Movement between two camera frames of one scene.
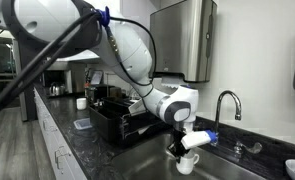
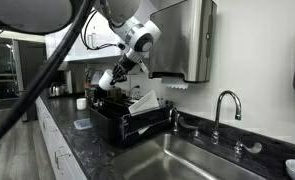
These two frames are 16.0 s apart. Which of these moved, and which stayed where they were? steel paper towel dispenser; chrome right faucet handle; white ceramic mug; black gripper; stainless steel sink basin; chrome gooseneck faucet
Moved: white ceramic mug; black gripper
Stayed: stainless steel sink basin; chrome right faucet handle; steel paper towel dispenser; chrome gooseneck faucet
